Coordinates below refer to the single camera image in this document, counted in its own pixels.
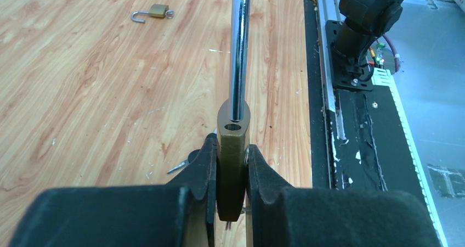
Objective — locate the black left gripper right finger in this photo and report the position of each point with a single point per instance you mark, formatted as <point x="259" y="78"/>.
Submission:
<point x="279" y="214"/>

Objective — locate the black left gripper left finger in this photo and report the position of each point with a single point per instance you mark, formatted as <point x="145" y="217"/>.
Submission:
<point x="178" y="213"/>

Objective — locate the black-headed key bunch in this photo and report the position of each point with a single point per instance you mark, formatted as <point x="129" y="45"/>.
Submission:
<point x="183" y="163"/>

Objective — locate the large brass padlock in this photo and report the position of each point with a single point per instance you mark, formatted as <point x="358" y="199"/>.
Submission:
<point x="233" y="121"/>

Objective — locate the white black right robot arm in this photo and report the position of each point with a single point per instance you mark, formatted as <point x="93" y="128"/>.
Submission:
<point x="348" y="41"/>

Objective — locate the small brass padlock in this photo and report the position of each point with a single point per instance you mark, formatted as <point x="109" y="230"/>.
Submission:
<point x="156" y="11"/>

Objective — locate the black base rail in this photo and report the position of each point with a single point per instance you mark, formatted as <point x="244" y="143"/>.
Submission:
<point x="360" y="140"/>

